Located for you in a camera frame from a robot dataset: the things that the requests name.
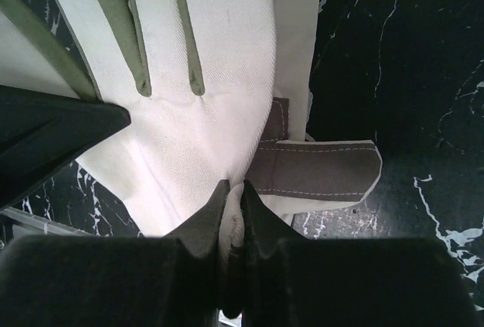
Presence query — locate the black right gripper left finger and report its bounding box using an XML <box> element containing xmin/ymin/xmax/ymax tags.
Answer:
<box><xmin>1</xmin><ymin>180</ymin><xmax>230</xmax><ymax>326</ymax></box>

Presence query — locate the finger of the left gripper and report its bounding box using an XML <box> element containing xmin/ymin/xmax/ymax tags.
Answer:
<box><xmin>1</xmin><ymin>86</ymin><xmax>131</xmax><ymax>208</ymax></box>

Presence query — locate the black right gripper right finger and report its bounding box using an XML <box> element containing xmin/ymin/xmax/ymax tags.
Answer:
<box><xmin>241</xmin><ymin>182</ymin><xmax>476</xmax><ymax>326</ymax></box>

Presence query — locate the white grey glove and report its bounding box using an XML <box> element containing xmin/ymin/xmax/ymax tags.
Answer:
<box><xmin>1</xmin><ymin>0</ymin><xmax>276</xmax><ymax>244</ymax></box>
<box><xmin>247</xmin><ymin>0</ymin><xmax>383</xmax><ymax>223</ymax></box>

